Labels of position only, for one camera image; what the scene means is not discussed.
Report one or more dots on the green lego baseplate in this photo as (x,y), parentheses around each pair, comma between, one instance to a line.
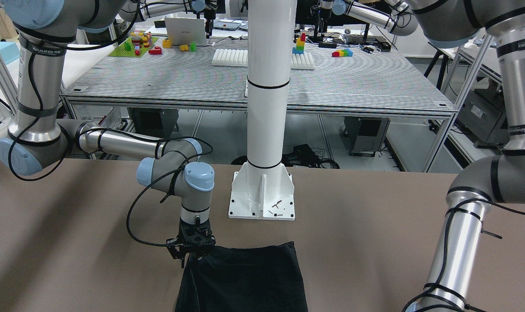
(129,50)

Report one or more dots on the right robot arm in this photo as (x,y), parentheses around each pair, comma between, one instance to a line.
(37,139)

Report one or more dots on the striped metal workbench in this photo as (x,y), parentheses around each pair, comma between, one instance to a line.
(233,76)

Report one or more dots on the black printed t-shirt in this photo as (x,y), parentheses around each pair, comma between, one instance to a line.
(260,279)

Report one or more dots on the white peg tray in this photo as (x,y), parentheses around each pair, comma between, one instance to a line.
(240,58)

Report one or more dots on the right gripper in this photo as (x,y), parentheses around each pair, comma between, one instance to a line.
(174,250)

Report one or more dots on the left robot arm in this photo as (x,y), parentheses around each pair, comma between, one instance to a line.
(490,180)

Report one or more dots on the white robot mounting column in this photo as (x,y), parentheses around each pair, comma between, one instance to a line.
(263,188)

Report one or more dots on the white laptop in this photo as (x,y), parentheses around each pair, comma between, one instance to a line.
(186,31)

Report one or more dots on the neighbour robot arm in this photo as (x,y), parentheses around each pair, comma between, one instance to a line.
(400,22)

